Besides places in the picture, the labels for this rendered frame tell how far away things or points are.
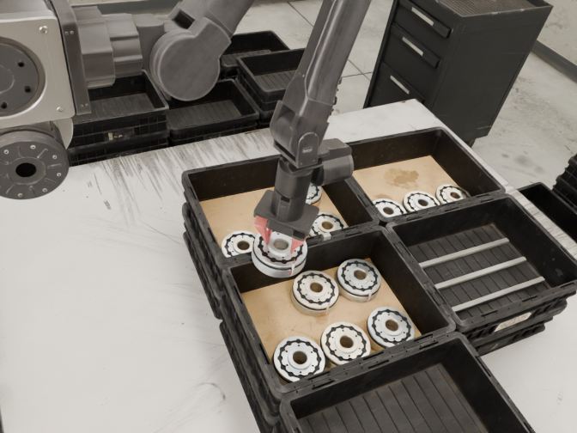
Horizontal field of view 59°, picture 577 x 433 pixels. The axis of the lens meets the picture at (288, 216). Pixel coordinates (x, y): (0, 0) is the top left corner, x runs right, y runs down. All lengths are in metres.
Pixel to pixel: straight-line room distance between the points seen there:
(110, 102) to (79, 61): 1.68
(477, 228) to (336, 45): 0.85
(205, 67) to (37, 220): 0.96
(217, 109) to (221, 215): 1.20
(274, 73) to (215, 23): 1.91
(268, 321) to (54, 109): 0.66
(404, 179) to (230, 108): 1.16
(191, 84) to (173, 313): 0.74
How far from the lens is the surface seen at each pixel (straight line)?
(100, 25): 0.62
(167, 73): 0.63
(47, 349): 1.27
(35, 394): 1.22
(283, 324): 1.12
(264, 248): 0.95
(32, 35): 0.59
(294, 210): 0.85
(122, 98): 2.31
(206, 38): 0.63
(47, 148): 0.96
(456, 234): 1.43
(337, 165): 0.84
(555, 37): 4.72
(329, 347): 1.07
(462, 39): 2.56
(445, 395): 1.14
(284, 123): 0.78
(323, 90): 0.76
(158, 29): 0.65
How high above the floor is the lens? 1.76
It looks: 45 degrees down
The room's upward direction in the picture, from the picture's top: 11 degrees clockwise
